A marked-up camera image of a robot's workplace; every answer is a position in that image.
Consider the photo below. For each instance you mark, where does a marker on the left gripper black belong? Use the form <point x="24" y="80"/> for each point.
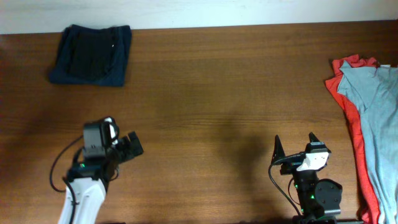
<point x="129" y="151"/>

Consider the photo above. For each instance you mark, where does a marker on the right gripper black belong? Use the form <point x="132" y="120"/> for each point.
<point x="278" y="152"/>

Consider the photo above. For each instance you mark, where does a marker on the black t-shirt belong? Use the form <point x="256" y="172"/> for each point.
<point x="91" y="56"/>

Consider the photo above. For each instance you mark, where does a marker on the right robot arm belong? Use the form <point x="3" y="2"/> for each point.
<point x="318" y="199"/>

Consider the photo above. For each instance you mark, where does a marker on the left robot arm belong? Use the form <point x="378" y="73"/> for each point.
<point x="94" y="166"/>

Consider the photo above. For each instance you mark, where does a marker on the light blue garment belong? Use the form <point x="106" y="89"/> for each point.
<point x="373" y="91"/>

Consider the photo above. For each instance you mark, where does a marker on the red garment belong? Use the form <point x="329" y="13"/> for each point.
<point x="371" y="212"/>

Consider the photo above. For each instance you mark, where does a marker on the folded navy blue garment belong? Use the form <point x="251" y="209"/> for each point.
<point x="115" y="73"/>

